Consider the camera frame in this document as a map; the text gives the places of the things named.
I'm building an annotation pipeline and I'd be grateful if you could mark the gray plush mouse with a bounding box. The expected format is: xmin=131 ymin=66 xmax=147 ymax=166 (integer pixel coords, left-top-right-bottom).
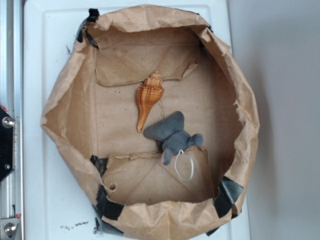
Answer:
xmin=143 ymin=111 xmax=204 ymax=165

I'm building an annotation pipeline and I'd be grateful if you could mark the orange striped conch shell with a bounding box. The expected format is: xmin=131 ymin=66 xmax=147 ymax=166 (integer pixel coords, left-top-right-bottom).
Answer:
xmin=136 ymin=69 xmax=165 ymax=133

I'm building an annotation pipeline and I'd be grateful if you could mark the black bracket with bolts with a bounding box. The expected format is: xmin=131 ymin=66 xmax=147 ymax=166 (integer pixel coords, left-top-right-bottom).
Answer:
xmin=0 ymin=104 xmax=15 ymax=183

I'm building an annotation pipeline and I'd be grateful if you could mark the white rubber band loop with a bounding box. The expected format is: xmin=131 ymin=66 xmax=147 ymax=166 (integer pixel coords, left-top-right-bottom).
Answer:
xmin=174 ymin=149 xmax=195 ymax=182

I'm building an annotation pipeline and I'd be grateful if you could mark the white plastic tray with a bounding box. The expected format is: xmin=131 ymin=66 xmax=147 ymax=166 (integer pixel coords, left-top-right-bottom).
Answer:
xmin=22 ymin=0 xmax=252 ymax=240

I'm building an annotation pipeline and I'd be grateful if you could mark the brown paper bag bin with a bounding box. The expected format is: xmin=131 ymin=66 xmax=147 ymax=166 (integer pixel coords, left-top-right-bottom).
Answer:
xmin=41 ymin=5 xmax=260 ymax=240

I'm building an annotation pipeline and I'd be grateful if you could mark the metal corner bracket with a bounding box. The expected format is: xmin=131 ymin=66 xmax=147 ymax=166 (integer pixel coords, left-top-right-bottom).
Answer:
xmin=0 ymin=217 xmax=21 ymax=240

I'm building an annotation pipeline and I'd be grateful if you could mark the aluminium frame rail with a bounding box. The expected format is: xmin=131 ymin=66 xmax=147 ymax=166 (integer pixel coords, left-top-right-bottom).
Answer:
xmin=0 ymin=0 xmax=25 ymax=240

